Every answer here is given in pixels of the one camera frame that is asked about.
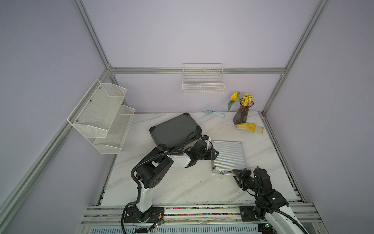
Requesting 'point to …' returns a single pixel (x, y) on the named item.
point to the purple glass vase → (241, 115)
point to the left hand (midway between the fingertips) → (215, 154)
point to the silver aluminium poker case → (231, 156)
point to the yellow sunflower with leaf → (234, 97)
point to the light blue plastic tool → (218, 114)
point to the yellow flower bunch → (247, 100)
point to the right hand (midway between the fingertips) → (233, 173)
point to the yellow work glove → (250, 126)
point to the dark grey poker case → (175, 131)
